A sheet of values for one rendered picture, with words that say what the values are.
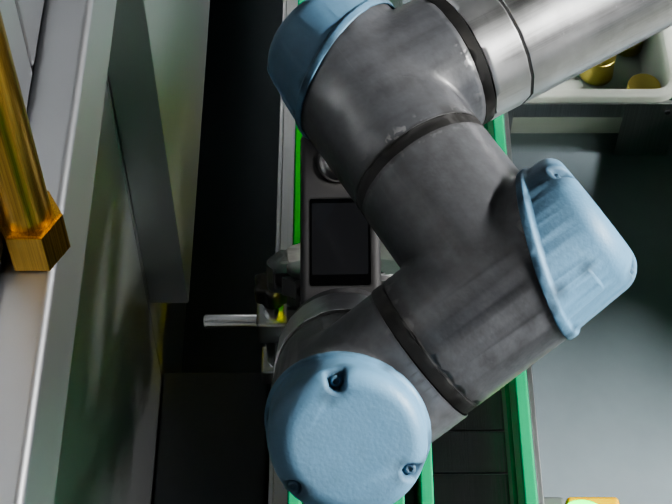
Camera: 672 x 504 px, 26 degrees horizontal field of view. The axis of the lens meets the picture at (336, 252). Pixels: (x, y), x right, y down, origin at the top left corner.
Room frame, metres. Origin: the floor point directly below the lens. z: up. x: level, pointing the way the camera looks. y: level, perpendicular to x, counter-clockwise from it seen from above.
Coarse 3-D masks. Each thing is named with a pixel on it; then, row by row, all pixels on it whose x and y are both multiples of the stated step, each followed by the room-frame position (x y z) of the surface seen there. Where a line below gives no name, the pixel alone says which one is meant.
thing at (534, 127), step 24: (528, 120) 0.97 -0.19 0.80; (552, 120) 0.97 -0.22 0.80; (576, 120) 0.97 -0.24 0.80; (600, 120) 0.97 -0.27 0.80; (624, 120) 0.96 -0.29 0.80; (648, 120) 0.96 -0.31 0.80; (528, 144) 0.97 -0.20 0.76; (552, 144) 0.97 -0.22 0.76; (576, 144) 0.97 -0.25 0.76; (600, 144) 0.97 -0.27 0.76; (624, 144) 0.96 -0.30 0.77; (648, 144) 0.96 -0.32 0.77
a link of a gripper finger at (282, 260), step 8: (272, 256) 0.55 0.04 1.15; (280, 256) 0.55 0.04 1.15; (272, 264) 0.53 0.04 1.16; (280, 264) 0.53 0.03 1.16; (272, 272) 0.52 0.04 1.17; (280, 272) 0.51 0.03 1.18; (272, 280) 0.52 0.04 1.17; (280, 280) 0.51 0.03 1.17; (272, 288) 0.51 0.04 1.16; (280, 288) 0.51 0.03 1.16
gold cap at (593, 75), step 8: (600, 64) 1.04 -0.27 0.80; (608, 64) 1.04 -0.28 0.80; (584, 72) 1.05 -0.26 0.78; (592, 72) 1.04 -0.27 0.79; (600, 72) 1.04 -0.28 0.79; (608, 72) 1.04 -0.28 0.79; (584, 80) 1.05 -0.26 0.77; (592, 80) 1.04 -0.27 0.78; (600, 80) 1.04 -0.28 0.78; (608, 80) 1.04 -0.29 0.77
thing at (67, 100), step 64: (0, 0) 0.45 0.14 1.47; (64, 0) 0.53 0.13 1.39; (64, 64) 0.48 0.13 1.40; (64, 128) 0.44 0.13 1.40; (64, 192) 0.41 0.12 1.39; (128, 192) 0.62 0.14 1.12; (0, 256) 0.36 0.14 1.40; (64, 256) 0.38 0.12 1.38; (128, 256) 0.59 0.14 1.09; (0, 320) 0.34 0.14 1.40; (64, 320) 0.36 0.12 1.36; (128, 320) 0.55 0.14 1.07; (0, 384) 0.30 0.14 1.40; (64, 384) 0.33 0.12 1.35; (128, 384) 0.52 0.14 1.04; (0, 448) 0.28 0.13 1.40; (64, 448) 0.37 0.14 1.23; (128, 448) 0.48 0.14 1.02
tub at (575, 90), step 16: (656, 48) 1.05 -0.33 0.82; (624, 64) 1.07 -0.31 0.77; (640, 64) 1.07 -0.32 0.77; (656, 64) 1.03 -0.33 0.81; (576, 80) 1.05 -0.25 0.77; (624, 80) 1.05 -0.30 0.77; (544, 96) 0.96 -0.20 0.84; (560, 96) 0.96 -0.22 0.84; (576, 96) 0.96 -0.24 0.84; (592, 96) 0.96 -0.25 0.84; (608, 96) 0.96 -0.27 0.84; (624, 96) 0.96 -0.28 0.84; (640, 96) 0.96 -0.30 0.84; (656, 96) 0.96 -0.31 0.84
